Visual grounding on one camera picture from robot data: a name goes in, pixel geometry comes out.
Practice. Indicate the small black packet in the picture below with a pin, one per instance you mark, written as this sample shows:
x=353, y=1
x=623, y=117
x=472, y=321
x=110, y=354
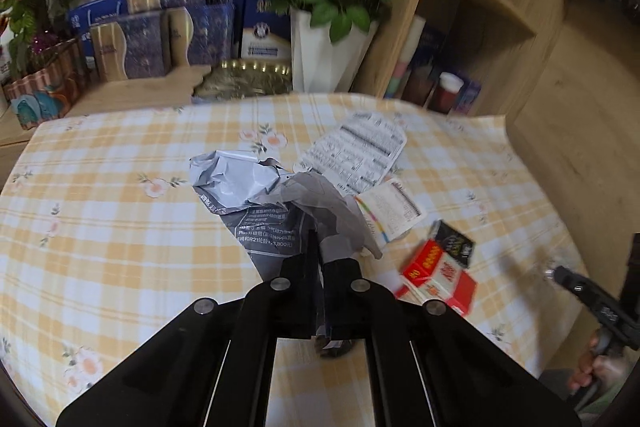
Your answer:
x=455, y=244

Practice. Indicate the gold ornate tray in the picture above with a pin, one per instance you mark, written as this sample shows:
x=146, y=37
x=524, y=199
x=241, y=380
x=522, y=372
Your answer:
x=240, y=82

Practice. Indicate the person's right hand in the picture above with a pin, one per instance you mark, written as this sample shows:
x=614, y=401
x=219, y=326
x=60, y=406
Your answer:
x=587, y=369

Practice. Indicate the white printed paper sheet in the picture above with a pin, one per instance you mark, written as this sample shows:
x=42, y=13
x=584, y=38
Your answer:
x=355, y=147

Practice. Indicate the tall blue white box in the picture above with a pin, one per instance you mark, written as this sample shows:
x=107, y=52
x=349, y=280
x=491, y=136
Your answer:
x=265, y=37

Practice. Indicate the blue printed box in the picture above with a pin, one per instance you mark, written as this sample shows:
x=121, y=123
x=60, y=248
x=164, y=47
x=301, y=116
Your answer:
x=435, y=47

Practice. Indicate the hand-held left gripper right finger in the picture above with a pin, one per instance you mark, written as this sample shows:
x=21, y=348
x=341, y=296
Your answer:
x=345, y=302

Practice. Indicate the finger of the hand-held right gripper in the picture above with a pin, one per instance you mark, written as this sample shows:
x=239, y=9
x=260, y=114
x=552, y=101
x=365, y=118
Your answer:
x=580, y=289

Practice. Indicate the wide blue white box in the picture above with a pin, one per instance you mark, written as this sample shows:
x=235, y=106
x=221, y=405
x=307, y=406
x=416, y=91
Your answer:
x=95, y=19

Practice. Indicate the stack of pastel paper cups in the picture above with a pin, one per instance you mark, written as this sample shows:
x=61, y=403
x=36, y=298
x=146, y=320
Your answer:
x=402, y=62

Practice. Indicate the wooden sideboard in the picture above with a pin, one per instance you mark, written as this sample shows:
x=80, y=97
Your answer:
x=125, y=99

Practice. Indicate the wooden shelf unit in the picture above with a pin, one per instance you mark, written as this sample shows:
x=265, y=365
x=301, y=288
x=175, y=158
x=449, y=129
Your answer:
x=480, y=37

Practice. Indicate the purple artificial flowers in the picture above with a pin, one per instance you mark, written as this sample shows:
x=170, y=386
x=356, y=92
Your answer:
x=45, y=42

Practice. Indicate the grey plastic bag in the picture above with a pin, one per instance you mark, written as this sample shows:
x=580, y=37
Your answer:
x=260, y=202

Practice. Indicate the receipt with coloured stripe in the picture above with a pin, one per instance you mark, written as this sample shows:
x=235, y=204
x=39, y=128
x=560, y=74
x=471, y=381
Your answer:
x=395, y=212

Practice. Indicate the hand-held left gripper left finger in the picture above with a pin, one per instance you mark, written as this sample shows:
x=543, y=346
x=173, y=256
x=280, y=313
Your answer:
x=295, y=302

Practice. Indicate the white angular vase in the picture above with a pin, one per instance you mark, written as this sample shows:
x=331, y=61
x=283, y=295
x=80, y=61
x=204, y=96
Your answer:
x=320, y=57

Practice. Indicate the red paper cup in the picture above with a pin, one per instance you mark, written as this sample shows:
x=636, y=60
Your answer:
x=444, y=94

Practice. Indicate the scalloped tin planter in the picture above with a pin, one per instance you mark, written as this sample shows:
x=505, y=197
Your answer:
x=45, y=92

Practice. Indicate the red white cardboard box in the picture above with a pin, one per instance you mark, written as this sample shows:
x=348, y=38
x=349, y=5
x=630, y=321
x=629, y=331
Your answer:
x=437, y=279

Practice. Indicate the person's right forearm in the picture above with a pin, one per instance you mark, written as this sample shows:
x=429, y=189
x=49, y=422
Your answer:
x=620, y=382

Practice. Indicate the small blue purple box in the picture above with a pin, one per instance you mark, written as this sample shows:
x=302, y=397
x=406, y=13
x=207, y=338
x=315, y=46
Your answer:
x=470, y=94

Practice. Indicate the brown cup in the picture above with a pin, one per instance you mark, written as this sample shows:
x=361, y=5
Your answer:
x=417, y=89

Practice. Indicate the yellow plaid floral tablecloth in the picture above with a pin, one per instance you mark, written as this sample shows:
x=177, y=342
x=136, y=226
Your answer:
x=125, y=232

